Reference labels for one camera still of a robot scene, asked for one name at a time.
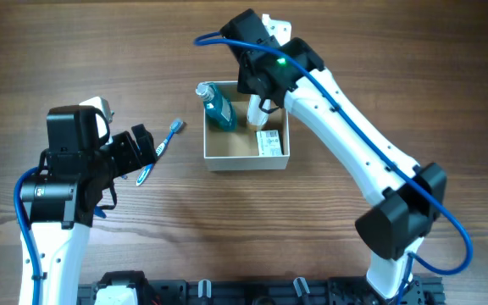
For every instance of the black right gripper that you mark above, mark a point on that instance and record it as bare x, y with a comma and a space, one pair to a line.
260, 87

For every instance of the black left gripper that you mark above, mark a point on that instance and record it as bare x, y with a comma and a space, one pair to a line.
126, 148

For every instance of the white Pantene tube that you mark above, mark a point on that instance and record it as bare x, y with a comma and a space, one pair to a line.
256, 116

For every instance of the blue Listerine mouthwash bottle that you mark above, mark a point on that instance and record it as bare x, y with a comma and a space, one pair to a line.
217, 106

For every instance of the green white soap box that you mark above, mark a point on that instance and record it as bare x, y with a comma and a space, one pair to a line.
269, 144

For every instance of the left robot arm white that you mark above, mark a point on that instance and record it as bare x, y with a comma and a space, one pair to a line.
56, 201

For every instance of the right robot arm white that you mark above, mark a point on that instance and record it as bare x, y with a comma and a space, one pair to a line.
405, 198

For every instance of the blue white toothbrush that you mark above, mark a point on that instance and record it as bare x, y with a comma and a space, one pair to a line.
175, 128

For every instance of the white cardboard box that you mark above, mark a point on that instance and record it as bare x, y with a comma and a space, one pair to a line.
239, 149

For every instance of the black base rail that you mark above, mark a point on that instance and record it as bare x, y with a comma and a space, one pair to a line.
335, 290

